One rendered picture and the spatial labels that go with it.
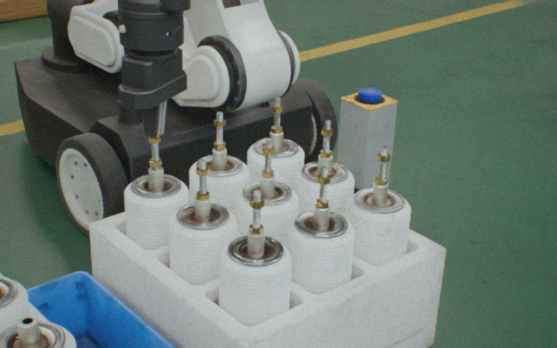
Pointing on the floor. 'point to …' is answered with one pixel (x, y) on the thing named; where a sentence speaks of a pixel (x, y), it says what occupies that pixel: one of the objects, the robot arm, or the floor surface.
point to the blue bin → (92, 314)
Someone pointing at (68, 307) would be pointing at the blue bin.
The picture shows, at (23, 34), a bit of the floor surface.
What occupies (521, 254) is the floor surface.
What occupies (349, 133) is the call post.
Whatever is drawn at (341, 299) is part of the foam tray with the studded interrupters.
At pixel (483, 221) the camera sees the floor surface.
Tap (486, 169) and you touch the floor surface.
